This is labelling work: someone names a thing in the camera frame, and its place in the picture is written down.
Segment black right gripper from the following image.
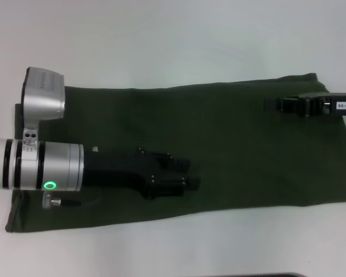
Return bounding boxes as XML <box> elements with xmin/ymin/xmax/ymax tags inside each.
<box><xmin>264</xmin><ymin>92</ymin><xmax>346</xmax><ymax>118</ymax></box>

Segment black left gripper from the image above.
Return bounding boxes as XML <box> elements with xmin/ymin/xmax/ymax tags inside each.
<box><xmin>82</xmin><ymin>146</ymin><xmax>202</xmax><ymax>200</ymax></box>

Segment dark green printed t-shirt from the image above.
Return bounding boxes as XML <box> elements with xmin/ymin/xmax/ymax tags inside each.
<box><xmin>4</xmin><ymin>73</ymin><xmax>346</xmax><ymax>233</ymax></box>

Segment dark grey robot base edge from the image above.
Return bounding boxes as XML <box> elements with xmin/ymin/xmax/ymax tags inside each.
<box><xmin>252</xmin><ymin>272</ymin><xmax>306</xmax><ymax>277</ymax></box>

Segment left arm cable with connector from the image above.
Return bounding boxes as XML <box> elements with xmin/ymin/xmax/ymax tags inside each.
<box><xmin>42</xmin><ymin>192</ymin><xmax>103</xmax><ymax>212</ymax></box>

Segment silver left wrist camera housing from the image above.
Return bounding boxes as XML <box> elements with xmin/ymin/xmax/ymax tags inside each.
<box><xmin>20</xmin><ymin>66</ymin><xmax>66</xmax><ymax>145</ymax></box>

